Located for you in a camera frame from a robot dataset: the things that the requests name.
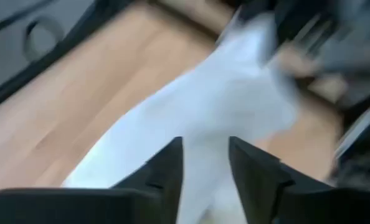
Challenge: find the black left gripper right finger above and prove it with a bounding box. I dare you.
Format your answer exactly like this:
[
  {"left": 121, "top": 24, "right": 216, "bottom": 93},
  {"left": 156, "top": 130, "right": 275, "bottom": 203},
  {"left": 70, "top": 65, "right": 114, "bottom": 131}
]
[{"left": 228, "top": 136, "right": 334, "bottom": 224}]

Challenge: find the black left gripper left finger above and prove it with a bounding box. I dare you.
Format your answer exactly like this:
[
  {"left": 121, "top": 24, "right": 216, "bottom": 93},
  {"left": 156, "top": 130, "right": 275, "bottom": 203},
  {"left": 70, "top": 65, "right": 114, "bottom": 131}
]
[{"left": 110, "top": 136, "right": 184, "bottom": 224}]

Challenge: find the white beige plaid towel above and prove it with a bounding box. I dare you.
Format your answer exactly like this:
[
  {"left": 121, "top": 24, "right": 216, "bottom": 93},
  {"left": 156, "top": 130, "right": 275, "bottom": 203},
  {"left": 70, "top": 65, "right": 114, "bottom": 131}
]
[{"left": 62, "top": 12, "right": 298, "bottom": 224}]

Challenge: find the silver mounting plate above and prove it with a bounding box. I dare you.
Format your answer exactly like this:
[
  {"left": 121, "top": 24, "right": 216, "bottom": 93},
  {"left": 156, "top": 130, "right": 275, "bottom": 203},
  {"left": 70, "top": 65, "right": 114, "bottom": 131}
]
[{"left": 334, "top": 101, "right": 370, "bottom": 158}]

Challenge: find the black aluminium table frame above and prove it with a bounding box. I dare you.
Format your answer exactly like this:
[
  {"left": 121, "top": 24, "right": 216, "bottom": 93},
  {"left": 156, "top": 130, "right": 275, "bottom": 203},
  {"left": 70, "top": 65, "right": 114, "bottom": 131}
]
[{"left": 0, "top": 0, "right": 235, "bottom": 114}]

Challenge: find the black coiled floor cable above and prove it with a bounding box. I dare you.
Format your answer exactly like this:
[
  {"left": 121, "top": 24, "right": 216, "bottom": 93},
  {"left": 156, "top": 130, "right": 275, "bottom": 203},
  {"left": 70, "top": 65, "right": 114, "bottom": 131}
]
[{"left": 22, "top": 17, "right": 64, "bottom": 63}]

